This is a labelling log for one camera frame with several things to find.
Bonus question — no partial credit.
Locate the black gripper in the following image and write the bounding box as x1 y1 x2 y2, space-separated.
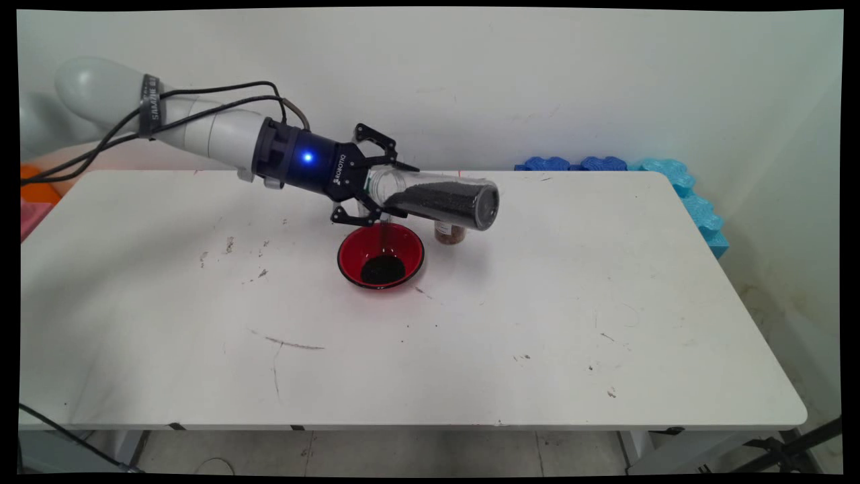
252 118 421 227

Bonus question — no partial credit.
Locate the clear jar with black seeds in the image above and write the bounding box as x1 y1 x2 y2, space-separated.
365 167 501 233

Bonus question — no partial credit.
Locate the red bowl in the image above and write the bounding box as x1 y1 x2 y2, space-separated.
337 223 425 290

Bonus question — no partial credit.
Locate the black seed pile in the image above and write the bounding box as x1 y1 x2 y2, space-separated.
359 222 406 285

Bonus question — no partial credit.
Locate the light blue foam piece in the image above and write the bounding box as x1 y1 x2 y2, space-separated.
628 158 730 259

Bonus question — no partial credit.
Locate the orange object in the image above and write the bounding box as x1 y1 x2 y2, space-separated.
20 165 62 205

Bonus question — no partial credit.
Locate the pink object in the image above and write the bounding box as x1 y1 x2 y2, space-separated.
20 202 53 241

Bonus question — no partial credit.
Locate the grey table leg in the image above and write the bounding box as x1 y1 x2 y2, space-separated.
111 430 150 471

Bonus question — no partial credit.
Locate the black tripod stand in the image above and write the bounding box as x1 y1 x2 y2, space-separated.
732 417 842 473

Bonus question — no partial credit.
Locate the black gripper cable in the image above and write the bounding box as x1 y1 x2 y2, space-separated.
20 94 311 188

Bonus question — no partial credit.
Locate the black camera cable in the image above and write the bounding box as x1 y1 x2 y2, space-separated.
20 81 282 186

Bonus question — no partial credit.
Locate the black velcro strap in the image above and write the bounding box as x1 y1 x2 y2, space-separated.
138 74 165 138

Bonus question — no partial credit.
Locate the long black cable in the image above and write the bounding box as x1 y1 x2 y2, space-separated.
19 402 143 473

